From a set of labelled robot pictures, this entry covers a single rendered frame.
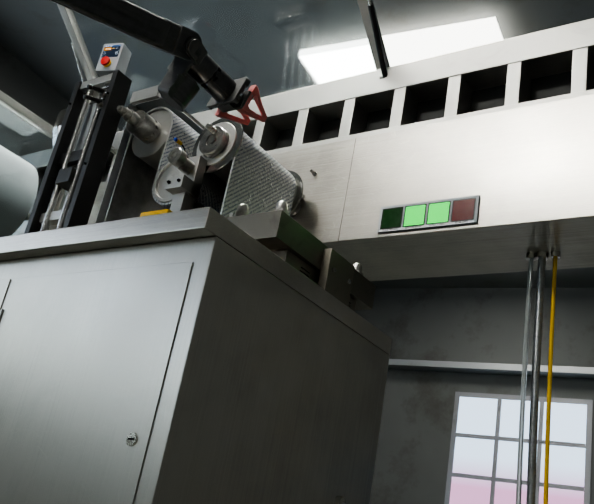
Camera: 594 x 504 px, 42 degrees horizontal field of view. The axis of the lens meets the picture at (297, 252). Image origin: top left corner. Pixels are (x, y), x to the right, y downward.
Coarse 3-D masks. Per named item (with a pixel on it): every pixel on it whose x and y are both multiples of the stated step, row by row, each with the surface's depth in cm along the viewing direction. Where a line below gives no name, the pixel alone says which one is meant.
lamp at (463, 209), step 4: (460, 200) 174; (464, 200) 174; (468, 200) 173; (472, 200) 172; (456, 204) 174; (460, 204) 174; (464, 204) 173; (468, 204) 173; (472, 204) 172; (456, 208) 174; (460, 208) 173; (464, 208) 173; (468, 208) 172; (472, 208) 172; (456, 212) 173; (460, 212) 173; (464, 212) 172; (468, 212) 172; (472, 212) 171; (452, 216) 174; (456, 216) 173; (460, 216) 172; (464, 216) 172; (468, 216) 171; (472, 216) 171; (452, 220) 173; (456, 220) 173
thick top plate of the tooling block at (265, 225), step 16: (240, 224) 158; (256, 224) 155; (272, 224) 153; (288, 224) 155; (272, 240) 153; (288, 240) 154; (304, 240) 159; (304, 256) 158; (320, 256) 163; (352, 288) 173; (368, 288) 179; (368, 304) 179
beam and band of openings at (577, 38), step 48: (480, 48) 191; (528, 48) 183; (576, 48) 176; (288, 96) 224; (336, 96) 213; (384, 96) 206; (432, 96) 202; (480, 96) 194; (528, 96) 185; (576, 96) 170; (288, 144) 226
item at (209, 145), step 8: (216, 128) 178; (208, 136) 178; (216, 136) 177; (224, 136) 175; (200, 144) 179; (208, 144) 178; (216, 144) 175; (224, 144) 176; (208, 152) 176; (216, 152) 176
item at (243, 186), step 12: (240, 168) 175; (228, 180) 172; (240, 180) 175; (252, 180) 178; (228, 192) 171; (240, 192) 174; (252, 192) 178; (264, 192) 182; (228, 204) 171; (252, 204) 178; (264, 204) 182; (288, 204) 190; (228, 216) 170
